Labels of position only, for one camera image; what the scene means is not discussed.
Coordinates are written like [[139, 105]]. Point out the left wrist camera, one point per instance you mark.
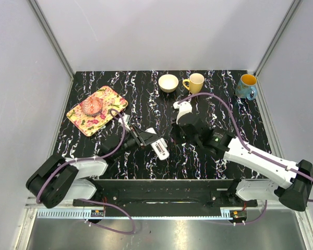
[[125, 120]]

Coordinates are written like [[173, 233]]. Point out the cream ceramic bowl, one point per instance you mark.
[[168, 83]]

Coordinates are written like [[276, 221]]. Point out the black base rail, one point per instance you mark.
[[171, 198]]

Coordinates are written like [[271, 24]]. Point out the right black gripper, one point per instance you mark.
[[175, 130]]

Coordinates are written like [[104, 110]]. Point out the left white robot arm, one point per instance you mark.
[[61, 178]]

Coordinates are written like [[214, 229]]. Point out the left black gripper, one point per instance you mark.
[[141, 143]]

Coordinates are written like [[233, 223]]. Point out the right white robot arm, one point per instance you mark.
[[285, 181]]

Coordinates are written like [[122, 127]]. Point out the aluminium frame post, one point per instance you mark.
[[40, 16], [294, 6]]

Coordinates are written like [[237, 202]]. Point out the white remote control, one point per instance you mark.
[[159, 149]]

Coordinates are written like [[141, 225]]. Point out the pink patterned small bowl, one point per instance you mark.
[[91, 106]]

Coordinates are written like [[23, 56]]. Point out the yellow mug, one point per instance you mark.
[[194, 83]]

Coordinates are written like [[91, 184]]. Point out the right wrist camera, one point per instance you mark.
[[183, 109]]

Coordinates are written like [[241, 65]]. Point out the right aluminium frame post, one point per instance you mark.
[[294, 6]]

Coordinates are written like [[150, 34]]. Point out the left aluminium frame post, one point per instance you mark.
[[40, 16]]

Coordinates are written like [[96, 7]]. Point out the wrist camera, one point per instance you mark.
[[125, 120], [183, 109]]

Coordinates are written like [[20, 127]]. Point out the blue butterfly mug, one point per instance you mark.
[[246, 87]]

